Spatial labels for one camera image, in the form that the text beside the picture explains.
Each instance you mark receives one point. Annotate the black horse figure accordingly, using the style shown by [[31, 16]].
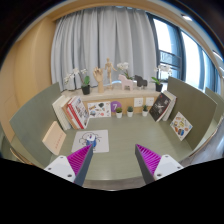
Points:
[[141, 82]]

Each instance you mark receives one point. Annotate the wooden mannequin figure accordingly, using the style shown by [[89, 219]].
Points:
[[109, 71]]

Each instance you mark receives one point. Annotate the white orchid in black pot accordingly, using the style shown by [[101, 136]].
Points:
[[86, 90]]

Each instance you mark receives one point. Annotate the beige card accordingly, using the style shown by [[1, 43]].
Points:
[[54, 138]]

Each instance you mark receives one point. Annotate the small plant in white pot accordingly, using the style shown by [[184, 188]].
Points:
[[130, 114], [145, 113], [119, 115]]

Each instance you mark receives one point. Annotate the white orchid in dark pot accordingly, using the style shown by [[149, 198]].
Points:
[[159, 87]]

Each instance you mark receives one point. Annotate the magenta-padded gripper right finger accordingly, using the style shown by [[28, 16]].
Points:
[[166, 165]]

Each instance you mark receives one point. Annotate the purple round number sign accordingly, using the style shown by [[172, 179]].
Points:
[[115, 105]]

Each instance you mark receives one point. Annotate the grey curtain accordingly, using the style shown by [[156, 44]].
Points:
[[100, 36]]

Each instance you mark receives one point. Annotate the pink horse figure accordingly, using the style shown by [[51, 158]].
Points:
[[126, 83]]

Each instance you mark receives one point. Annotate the white book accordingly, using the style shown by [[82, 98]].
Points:
[[59, 111]]

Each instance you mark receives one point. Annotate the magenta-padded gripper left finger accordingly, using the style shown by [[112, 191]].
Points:
[[58, 166]]

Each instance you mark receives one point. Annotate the wooden hand model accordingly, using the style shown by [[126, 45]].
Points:
[[99, 78]]

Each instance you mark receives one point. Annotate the window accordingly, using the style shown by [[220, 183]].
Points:
[[191, 56]]

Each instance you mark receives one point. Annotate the white orchid flowers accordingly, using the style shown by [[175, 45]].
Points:
[[125, 66]]

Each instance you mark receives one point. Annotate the white mouse pad with drawing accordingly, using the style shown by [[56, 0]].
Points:
[[101, 140]]

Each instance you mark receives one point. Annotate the white wall outlet plate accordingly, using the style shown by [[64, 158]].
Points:
[[150, 101], [138, 102]]

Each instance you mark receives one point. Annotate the black cover book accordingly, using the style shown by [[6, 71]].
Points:
[[159, 107]]

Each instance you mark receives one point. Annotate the colourful sticker sheet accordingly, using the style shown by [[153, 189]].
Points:
[[181, 126]]

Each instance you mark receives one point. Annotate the green felt desk partition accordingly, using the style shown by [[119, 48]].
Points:
[[33, 113], [193, 103]]

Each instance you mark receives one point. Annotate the blue and white computer mouse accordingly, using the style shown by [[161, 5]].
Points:
[[91, 140]]

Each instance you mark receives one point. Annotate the white sticker sheet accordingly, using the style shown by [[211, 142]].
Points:
[[99, 109]]

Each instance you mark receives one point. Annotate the red-spined photo cover book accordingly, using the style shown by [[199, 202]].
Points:
[[80, 111]]

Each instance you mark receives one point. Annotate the tan book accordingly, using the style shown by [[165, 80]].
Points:
[[68, 115]]

